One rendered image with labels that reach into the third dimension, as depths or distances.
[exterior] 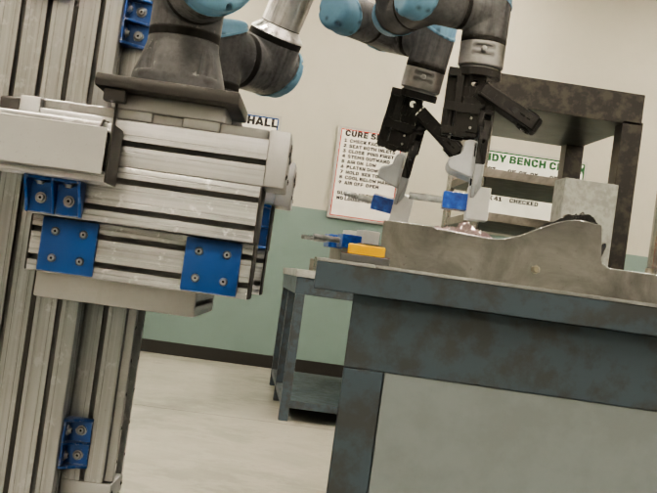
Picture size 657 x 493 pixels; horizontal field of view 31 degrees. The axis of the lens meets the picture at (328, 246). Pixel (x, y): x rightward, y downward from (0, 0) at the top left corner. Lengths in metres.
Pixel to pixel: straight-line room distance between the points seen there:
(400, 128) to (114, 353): 0.66
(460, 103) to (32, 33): 0.75
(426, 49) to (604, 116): 4.79
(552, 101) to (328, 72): 3.06
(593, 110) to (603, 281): 4.89
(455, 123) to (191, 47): 0.44
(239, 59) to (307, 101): 7.08
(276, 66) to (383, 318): 1.13
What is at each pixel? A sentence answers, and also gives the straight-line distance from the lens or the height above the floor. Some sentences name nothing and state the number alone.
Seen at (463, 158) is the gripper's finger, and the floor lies 1.00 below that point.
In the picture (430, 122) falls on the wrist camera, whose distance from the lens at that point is 2.21.
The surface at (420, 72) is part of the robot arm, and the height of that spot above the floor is 1.17.
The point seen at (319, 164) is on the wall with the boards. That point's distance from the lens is 9.44.
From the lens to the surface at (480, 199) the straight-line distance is 1.94.
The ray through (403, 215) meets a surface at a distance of 2.22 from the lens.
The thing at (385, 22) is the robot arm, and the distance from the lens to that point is 2.07.
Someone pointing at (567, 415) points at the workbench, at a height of 0.65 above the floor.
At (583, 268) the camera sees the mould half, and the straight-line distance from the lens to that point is 2.08.
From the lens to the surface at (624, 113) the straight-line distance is 6.99.
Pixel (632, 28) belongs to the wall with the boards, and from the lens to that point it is 10.10.
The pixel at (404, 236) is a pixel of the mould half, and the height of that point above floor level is 0.87.
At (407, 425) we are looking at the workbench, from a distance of 1.46.
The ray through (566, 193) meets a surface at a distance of 6.61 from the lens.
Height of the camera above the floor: 0.78
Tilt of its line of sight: 1 degrees up
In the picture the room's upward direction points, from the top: 8 degrees clockwise
